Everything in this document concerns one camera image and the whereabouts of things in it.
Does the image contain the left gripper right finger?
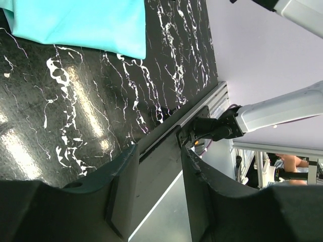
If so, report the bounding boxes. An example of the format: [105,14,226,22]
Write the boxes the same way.
[181,147,322,241]

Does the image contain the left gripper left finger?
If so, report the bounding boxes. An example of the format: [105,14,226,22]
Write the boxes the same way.
[1,145,139,241]

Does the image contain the teal t shirt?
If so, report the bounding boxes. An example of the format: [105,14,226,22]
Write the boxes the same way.
[1,1,146,59]

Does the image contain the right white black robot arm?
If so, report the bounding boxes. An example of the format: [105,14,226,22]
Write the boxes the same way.
[191,1,322,141]

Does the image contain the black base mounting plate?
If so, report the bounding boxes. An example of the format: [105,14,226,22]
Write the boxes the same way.
[131,105,211,202]

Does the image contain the aluminium frame rail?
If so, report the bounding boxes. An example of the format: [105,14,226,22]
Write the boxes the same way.
[138,82,228,158]

